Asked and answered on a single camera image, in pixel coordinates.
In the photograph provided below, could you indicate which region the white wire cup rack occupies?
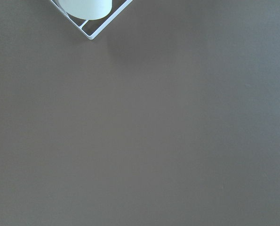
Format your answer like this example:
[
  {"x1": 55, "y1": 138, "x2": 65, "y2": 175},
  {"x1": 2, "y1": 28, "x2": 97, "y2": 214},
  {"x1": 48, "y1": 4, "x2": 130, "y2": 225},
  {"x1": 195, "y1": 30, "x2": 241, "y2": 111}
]
[{"x1": 50, "y1": 0, "x2": 132, "y2": 40}]

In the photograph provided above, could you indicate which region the white plastic cup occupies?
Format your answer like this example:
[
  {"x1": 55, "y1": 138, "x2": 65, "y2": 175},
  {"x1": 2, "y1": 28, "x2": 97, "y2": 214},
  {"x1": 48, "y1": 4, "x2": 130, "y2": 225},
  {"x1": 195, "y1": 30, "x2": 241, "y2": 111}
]
[{"x1": 58, "y1": 0, "x2": 112, "y2": 20}]

